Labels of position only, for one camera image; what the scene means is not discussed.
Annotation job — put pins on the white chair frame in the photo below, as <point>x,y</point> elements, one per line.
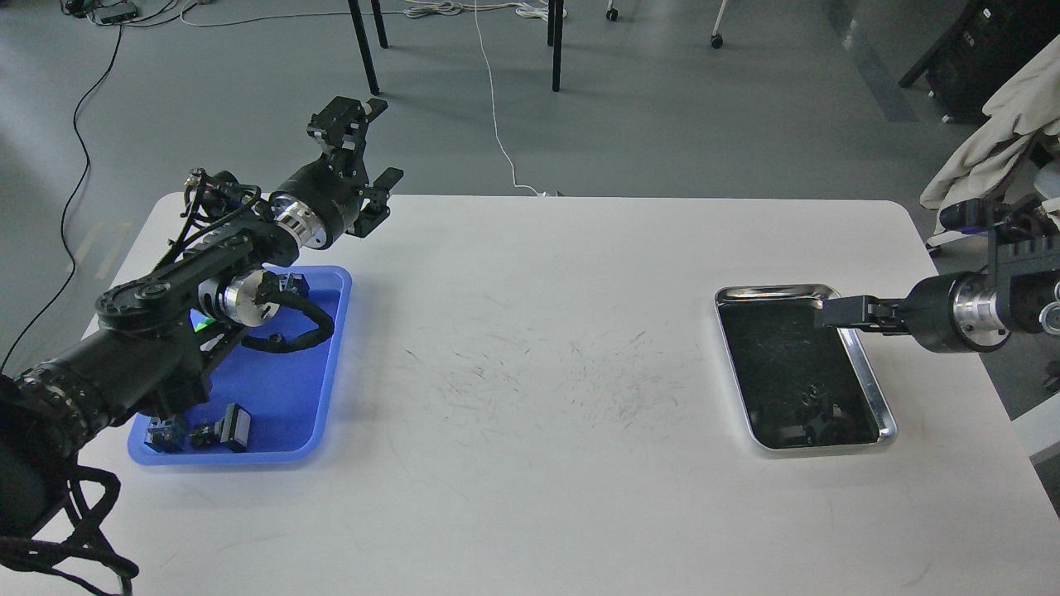
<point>1045,189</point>

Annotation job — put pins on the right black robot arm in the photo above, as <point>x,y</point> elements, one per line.
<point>1025,275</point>

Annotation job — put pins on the red push button switch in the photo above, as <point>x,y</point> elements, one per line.
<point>294,284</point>

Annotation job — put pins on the light green selector switch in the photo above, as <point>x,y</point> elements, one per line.
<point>200,321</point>

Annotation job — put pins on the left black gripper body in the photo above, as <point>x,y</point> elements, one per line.
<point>330,198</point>

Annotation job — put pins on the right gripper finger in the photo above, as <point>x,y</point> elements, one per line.
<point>1010,222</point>
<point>869,314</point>

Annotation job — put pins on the silver metal tray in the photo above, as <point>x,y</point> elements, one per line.
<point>804,390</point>

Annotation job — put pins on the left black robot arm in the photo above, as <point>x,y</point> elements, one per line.
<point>161,336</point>

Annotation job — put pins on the yellow push button switch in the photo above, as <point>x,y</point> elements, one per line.
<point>166,436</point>

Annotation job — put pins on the black table leg right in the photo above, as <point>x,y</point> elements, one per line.
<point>555,32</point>

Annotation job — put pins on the black square button switch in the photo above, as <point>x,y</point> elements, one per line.
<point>231,431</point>

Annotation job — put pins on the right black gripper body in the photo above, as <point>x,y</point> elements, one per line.
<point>954,313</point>

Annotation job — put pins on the black table leg left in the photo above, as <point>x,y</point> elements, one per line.
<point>362,39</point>

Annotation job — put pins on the black table leg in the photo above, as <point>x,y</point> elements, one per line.
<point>362,39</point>
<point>555,32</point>

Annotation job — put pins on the black cabinet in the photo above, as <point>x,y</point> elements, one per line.
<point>986,45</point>

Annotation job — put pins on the blue plastic tray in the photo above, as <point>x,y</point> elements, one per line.
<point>287,395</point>

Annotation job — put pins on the beige cloth on chair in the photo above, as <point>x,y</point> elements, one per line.
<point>1028,103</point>

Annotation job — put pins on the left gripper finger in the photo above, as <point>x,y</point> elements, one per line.
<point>344,120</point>
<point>373,203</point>

